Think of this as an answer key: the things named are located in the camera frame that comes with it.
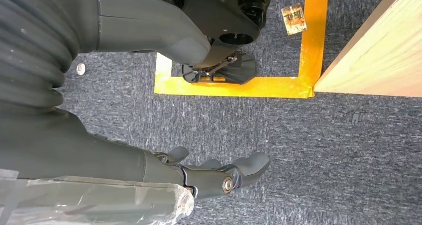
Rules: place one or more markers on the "clear plastic wrap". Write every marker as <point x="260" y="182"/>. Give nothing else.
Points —
<point x="99" y="203"/>

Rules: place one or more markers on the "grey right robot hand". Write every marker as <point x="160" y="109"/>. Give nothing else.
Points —
<point x="82" y="151"/>

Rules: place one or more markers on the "black robot foot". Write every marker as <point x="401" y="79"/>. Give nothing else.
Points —
<point x="237" y="70"/>

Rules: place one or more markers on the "patterned room key card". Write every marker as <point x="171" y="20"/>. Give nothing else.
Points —
<point x="294" y="19"/>

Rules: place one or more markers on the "black robot leg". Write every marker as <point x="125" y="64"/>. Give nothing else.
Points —
<point x="227" y="15"/>

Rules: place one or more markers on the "small silver screw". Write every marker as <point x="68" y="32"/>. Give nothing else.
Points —
<point x="80" y="69"/>

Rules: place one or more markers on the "yellow floor tape square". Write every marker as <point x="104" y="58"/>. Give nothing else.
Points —
<point x="230" y="91"/>

